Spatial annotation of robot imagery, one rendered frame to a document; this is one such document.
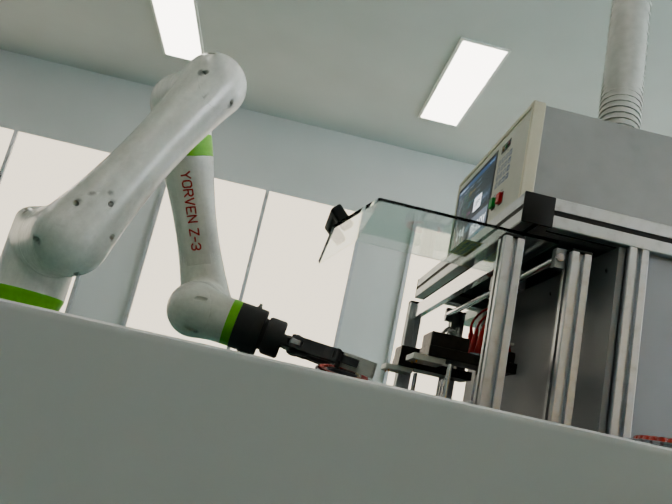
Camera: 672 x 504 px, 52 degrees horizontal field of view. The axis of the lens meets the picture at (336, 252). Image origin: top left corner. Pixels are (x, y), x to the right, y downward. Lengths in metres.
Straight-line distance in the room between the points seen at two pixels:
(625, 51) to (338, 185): 3.59
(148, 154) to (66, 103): 5.38
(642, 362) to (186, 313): 0.79
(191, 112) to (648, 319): 0.83
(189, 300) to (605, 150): 0.78
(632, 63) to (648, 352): 2.13
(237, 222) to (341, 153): 1.13
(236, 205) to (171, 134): 4.83
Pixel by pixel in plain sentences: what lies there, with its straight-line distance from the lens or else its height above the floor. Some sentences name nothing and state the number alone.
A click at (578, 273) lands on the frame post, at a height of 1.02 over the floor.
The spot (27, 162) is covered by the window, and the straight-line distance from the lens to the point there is 6.51.
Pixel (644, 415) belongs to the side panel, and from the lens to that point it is 1.06.
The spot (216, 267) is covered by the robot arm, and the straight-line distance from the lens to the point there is 1.49.
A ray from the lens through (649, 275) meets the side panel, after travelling 1.09.
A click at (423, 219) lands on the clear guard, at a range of 1.04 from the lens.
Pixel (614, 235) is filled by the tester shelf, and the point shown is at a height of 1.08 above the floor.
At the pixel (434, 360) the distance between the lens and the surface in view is 1.13.
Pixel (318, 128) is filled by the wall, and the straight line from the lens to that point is 6.38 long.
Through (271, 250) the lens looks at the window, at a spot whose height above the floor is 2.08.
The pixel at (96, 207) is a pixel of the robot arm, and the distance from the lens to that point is 1.21.
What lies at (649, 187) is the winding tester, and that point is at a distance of 1.25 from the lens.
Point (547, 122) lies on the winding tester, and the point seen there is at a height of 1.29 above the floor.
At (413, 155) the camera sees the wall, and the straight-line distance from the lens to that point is 6.42.
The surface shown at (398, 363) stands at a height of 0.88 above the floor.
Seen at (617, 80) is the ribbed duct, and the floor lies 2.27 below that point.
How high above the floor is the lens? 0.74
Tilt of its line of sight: 14 degrees up
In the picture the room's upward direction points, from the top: 12 degrees clockwise
